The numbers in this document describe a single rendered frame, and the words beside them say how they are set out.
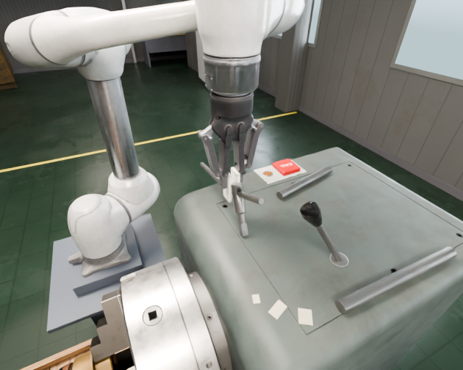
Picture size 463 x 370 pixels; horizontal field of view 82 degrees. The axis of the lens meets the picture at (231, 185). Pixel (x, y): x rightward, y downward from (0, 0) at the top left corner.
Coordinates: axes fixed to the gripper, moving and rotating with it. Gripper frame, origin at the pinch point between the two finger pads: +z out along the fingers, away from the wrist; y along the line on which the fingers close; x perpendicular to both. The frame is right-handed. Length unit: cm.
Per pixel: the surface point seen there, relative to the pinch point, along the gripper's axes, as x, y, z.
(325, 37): -269, -276, 22
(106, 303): 5.9, 29.9, 14.7
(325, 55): -262, -276, 43
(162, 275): 7.1, 18.8, 11.3
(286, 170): -8.2, -21.4, 7.5
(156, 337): 17.9, 22.5, 11.7
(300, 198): 2.5, -18.3, 8.7
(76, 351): -4, 44, 44
